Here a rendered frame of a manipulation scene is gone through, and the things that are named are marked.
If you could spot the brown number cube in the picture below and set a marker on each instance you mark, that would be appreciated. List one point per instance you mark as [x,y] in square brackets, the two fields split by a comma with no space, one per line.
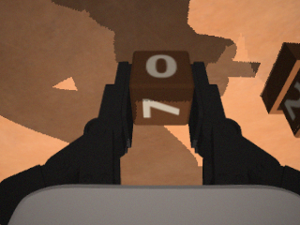
[161,88]
[290,105]

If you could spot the brown wooden tray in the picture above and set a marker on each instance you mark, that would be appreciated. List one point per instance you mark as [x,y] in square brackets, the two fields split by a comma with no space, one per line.
[285,69]

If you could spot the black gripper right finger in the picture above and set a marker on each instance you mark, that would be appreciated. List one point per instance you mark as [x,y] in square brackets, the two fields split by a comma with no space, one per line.
[226,155]

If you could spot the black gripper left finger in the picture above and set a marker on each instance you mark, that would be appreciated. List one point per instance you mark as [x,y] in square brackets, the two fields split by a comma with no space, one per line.
[94,157]

